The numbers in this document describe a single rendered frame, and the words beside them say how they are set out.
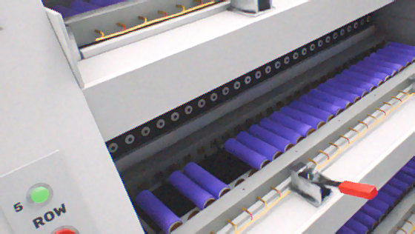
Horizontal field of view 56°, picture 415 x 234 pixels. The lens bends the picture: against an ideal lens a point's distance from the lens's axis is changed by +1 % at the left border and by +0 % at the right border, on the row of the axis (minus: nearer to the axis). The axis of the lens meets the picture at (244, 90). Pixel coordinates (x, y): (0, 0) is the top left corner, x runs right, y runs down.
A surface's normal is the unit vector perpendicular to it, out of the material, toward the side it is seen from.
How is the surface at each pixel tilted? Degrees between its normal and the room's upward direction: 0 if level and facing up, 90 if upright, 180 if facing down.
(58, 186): 90
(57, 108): 90
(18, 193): 90
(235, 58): 110
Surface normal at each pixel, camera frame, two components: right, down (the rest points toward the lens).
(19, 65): 0.60, -0.03
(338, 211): 0.67, 0.29
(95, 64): -0.10, -0.88
